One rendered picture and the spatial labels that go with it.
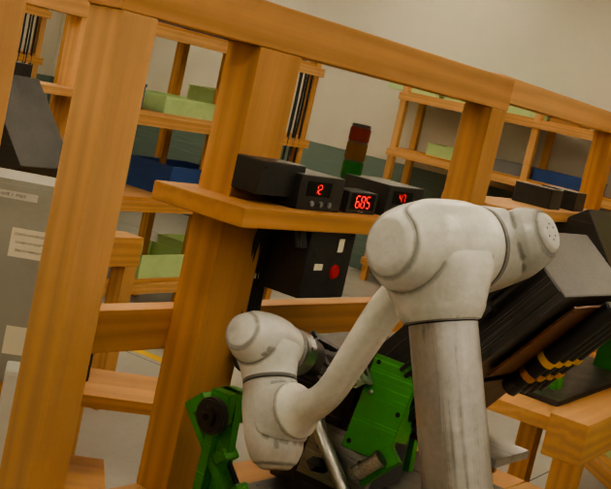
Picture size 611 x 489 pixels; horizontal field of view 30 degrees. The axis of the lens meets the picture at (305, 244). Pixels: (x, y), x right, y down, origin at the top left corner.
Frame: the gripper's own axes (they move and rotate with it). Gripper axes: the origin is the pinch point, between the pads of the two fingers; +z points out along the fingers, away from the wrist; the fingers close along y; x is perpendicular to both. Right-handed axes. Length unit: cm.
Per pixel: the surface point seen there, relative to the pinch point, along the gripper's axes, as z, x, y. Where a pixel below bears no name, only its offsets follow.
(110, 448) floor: 195, 213, 101
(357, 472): 1.0, 6.0, -19.9
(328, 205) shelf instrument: -8.8, -11.1, 33.3
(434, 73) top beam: 27, -35, 72
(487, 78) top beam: 52, -42, 79
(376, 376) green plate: 4.5, -3.5, -1.6
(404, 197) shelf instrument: 20, -19, 42
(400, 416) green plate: 4.5, -5.6, -11.8
